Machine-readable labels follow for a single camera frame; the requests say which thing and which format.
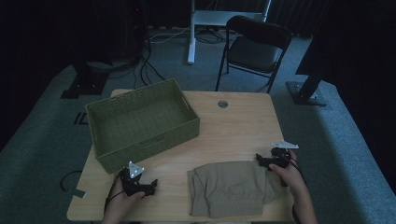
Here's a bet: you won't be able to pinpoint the green woven basket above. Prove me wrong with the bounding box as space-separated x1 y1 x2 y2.
85 77 201 175

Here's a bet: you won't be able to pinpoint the dark curtain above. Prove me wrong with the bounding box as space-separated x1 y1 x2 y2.
270 0 332 37

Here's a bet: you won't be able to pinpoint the khaki pants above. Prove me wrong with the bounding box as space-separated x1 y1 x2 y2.
187 160 282 219

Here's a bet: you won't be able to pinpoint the white floor cable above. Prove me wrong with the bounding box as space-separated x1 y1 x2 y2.
148 26 191 45

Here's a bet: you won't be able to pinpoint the person's right hand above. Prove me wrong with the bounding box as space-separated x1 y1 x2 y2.
268 149 308 196

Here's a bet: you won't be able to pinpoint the black stand with base plate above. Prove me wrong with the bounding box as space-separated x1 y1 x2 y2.
60 59 110 100

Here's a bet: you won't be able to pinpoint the black slanted stand with base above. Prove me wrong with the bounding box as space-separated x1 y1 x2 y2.
286 36 332 107

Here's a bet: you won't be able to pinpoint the person's left hand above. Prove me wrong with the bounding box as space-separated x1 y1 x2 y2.
104 173 146 219

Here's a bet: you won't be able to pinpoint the black folding chair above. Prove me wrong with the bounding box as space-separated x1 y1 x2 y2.
215 15 293 94

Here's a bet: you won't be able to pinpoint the black floor cables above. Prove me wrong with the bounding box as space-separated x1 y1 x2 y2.
106 36 167 91

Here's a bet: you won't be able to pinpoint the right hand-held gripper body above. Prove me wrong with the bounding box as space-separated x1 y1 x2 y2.
268 140 300 189

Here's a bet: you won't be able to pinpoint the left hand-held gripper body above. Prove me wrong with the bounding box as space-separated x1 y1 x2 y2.
120 161 148 198

